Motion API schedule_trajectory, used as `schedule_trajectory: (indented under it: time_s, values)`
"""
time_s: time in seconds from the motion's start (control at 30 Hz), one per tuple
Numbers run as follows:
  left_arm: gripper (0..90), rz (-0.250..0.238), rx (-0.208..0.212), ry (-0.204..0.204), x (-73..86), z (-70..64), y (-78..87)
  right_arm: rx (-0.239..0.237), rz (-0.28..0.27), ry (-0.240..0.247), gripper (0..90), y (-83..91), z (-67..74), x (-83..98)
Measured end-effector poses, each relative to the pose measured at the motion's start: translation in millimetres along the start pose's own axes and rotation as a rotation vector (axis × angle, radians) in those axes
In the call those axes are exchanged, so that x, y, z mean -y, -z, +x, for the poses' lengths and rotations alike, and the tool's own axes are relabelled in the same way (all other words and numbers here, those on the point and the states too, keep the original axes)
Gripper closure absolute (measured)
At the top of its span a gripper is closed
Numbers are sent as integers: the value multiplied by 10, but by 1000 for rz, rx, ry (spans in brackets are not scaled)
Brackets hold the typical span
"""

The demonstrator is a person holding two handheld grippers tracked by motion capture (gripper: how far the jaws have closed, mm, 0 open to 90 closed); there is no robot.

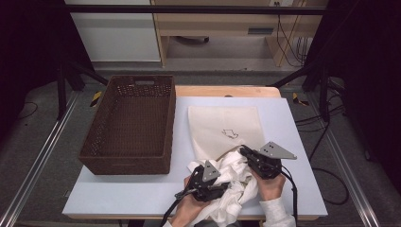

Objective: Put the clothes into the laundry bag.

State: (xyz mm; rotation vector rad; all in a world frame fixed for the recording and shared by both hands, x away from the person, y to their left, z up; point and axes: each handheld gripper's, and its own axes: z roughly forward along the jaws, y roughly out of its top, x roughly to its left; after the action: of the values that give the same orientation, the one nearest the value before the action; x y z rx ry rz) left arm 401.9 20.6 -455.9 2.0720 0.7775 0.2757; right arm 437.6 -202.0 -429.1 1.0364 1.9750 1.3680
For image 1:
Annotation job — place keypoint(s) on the person's left white sleeve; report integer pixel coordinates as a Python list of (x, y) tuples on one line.
[(167, 224)]

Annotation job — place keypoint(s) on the brown woven basket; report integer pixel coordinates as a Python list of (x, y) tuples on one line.
[(132, 126)]

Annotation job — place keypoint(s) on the white garment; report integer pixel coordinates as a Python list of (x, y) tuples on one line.
[(235, 189)]

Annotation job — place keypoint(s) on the person's white sleeve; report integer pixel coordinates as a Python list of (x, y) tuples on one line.
[(277, 214), (167, 224)]

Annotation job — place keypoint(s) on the yellow black tape piece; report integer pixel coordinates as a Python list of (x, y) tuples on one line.
[(96, 98), (298, 100)]

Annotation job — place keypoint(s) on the black horizontal bar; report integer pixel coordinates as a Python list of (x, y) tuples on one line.
[(189, 9)]

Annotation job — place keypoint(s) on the white cabinet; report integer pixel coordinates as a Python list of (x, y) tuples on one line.
[(116, 38)]

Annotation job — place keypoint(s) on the person's left hand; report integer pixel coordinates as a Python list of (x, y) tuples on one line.
[(187, 211)]

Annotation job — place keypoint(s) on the black curtain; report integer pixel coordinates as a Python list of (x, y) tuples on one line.
[(31, 47), (369, 78)]

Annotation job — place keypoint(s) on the person's right hand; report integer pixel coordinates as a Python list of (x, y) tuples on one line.
[(271, 189)]

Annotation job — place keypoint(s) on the silver metal rail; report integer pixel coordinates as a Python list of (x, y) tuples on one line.
[(350, 176), (41, 157)]

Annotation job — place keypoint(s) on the black metal stand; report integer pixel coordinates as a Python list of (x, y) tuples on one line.
[(324, 94), (61, 94)]

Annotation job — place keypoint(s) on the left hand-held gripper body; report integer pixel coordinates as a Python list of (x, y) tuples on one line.
[(205, 189)]

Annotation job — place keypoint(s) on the person's right white sleeve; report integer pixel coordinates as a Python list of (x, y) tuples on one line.
[(277, 214)]

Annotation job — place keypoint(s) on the light blue table board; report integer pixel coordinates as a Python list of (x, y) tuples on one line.
[(132, 195)]

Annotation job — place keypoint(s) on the light wooden desk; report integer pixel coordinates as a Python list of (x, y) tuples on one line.
[(220, 23)]

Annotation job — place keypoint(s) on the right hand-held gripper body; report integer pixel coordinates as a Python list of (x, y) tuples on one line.
[(265, 164)]

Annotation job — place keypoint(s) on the dark curved object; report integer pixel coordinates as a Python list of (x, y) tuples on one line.
[(192, 39)]

